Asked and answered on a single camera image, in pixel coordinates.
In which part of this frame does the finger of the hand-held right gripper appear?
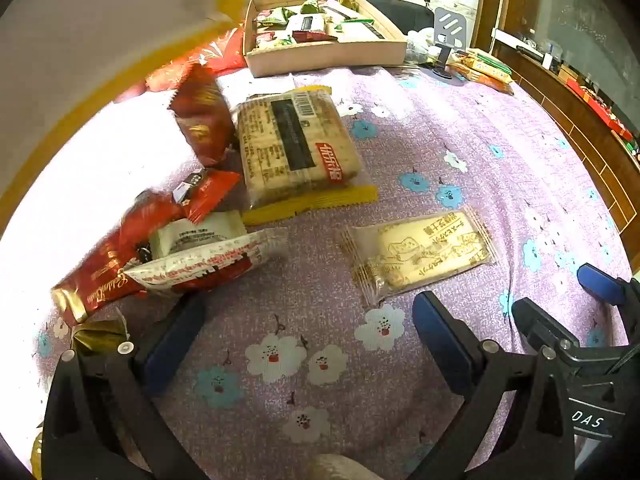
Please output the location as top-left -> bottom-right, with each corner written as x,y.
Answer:
577,262 -> 640,311
512,297 -> 583,356

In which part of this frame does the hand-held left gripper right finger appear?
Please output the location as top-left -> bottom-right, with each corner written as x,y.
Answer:
407,290 -> 576,480

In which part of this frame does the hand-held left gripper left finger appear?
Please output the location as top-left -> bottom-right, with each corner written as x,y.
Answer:
42,295 -> 211,480

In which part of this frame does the clear cracker packet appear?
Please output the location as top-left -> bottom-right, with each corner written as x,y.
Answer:
340,204 -> 498,307

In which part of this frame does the yellow cardboard tray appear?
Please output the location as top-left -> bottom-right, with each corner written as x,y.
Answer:
0,0 -> 253,471

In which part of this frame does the large clear biscuit pack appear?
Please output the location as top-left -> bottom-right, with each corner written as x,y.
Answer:
234,86 -> 379,226

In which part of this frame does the large dark red snack packet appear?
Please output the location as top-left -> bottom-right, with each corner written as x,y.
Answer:
167,62 -> 237,168

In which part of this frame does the gold foil snack packet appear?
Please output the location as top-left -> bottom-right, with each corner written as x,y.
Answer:
30,307 -> 132,478

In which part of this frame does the red and white snack packet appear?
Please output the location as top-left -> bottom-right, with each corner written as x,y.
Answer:
122,227 -> 290,301

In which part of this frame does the long red gold-lettered packet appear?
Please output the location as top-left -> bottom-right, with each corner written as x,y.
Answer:
50,191 -> 187,326

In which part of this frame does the small red black-label packet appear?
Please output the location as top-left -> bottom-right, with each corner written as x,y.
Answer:
171,169 -> 242,224

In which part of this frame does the wooden display cabinet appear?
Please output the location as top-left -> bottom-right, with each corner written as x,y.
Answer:
475,0 -> 640,241

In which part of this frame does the row of small colourful boxes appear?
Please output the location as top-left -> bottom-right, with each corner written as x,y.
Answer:
557,62 -> 640,161

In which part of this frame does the purple floral tablecloth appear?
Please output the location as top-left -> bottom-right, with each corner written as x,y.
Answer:
45,62 -> 631,480

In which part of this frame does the orange snack bar packet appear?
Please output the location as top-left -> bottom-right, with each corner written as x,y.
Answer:
462,49 -> 512,75
446,59 -> 516,96

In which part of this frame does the red plastic bag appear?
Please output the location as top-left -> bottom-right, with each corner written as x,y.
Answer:
145,27 -> 248,93

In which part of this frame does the grey phone stand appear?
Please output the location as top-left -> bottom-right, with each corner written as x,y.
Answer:
431,6 -> 468,81

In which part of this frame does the white plastic bag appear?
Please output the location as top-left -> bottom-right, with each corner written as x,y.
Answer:
404,27 -> 441,63

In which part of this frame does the brown cardboard box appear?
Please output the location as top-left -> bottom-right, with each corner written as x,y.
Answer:
242,0 -> 408,78

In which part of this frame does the pile of assorted snack packets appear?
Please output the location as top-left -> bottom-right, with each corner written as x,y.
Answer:
252,0 -> 386,51

